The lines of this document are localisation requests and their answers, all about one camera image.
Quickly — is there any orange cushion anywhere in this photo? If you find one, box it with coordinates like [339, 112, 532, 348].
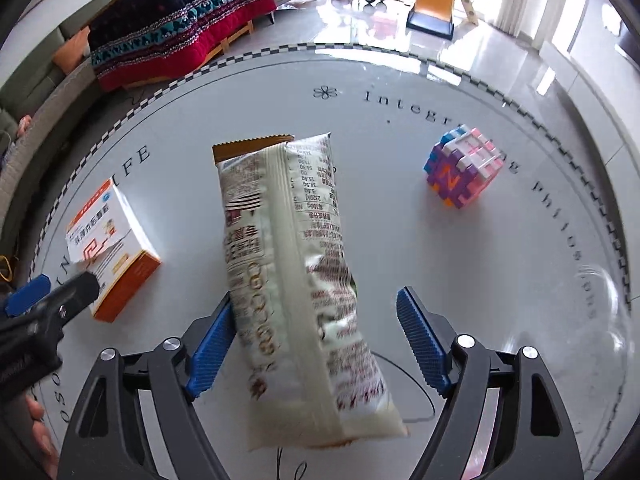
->
[52, 27, 93, 75]

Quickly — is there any cream snack packet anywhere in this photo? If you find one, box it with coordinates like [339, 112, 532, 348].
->
[212, 131, 408, 452]

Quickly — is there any colourful puzzle cube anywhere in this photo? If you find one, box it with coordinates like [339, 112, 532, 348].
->
[424, 125, 505, 209]

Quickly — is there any white orange medicine box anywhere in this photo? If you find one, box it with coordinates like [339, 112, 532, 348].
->
[66, 178, 162, 323]

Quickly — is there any wooden bench frame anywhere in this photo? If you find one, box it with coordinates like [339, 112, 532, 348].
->
[122, 7, 276, 93]

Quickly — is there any dark patterned quilt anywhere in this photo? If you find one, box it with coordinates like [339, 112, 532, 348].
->
[87, 0, 277, 92]

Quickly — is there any grey green sofa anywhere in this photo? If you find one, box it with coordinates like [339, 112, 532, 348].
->
[0, 22, 101, 241]

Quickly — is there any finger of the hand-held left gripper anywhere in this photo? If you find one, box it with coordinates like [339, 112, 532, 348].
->
[4, 274, 52, 317]
[30, 270, 101, 331]

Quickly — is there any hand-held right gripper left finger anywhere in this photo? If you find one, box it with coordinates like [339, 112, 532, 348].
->
[56, 292, 236, 480]

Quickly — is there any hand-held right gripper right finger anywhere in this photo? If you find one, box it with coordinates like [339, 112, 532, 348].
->
[396, 286, 585, 480]

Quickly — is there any person's left hand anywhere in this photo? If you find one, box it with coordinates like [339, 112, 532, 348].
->
[24, 395, 60, 467]

